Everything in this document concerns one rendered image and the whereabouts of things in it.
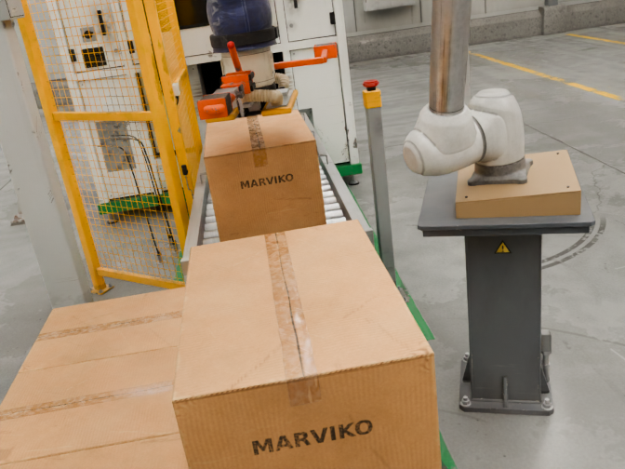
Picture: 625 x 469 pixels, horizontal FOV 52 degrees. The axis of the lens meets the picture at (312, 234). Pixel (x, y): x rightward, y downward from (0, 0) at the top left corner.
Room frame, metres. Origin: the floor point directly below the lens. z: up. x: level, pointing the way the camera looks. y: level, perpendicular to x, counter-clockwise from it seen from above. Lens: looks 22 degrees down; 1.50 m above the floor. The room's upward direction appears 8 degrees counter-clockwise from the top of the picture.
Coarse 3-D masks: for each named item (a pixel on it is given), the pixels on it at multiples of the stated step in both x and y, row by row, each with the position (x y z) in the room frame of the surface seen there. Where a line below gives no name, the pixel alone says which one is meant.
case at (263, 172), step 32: (224, 128) 2.62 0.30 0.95; (256, 128) 2.54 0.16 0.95; (288, 128) 2.46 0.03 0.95; (224, 160) 2.21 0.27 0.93; (256, 160) 2.22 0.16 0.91; (288, 160) 2.23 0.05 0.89; (224, 192) 2.21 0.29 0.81; (256, 192) 2.21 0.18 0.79; (288, 192) 2.22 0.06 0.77; (320, 192) 2.23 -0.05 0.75; (224, 224) 2.20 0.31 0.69; (256, 224) 2.21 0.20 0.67; (288, 224) 2.22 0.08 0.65; (320, 224) 2.23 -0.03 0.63
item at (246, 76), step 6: (234, 72) 2.08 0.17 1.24; (240, 72) 2.08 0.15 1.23; (246, 72) 2.08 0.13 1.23; (252, 72) 2.06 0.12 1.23; (222, 78) 2.01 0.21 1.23; (228, 78) 2.01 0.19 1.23; (234, 78) 2.00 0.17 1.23; (240, 78) 2.00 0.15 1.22; (246, 78) 2.00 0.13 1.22; (252, 78) 2.03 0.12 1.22; (222, 84) 2.01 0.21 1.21; (246, 84) 2.00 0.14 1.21; (252, 84) 2.03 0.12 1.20; (246, 90) 2.00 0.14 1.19; (252, 90) 2.01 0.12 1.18
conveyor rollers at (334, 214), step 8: (320, 168) 3.27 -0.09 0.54; (208, 192) 3.15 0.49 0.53; (328, 192) 2.83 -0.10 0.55; (208, 200) 2.97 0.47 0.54; (328, 200) 2.73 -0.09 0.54; (336, 200) 2.73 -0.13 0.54; (208, 208) 2.87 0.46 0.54; (328, 208) 2.64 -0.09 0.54; (336, 208) 2.64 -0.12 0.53; (208, 216) 2.78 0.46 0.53; (328, 216) 2.54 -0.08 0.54; (336, 216) 2.54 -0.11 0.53; (208, 224) 2.62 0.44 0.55; (216, 224) 2.61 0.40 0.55; (208, 232) 2.53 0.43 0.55; (216, 232) 2.52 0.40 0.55; (208, 240) 2.43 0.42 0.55; (216, 240) 2.43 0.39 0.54
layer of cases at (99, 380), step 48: (48, 336) 1.81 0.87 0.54; (96, 336) 1.77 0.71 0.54; (144, 336) 1.73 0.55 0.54; (48, 384) 1.53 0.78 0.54; (96, 384) 1.50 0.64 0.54; (144, 384) 1.46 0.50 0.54; (0, 432) 1.34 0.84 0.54; (48, 432) 1.32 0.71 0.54; (96, 432) 1.29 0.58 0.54; (144, 432) 1.26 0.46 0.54
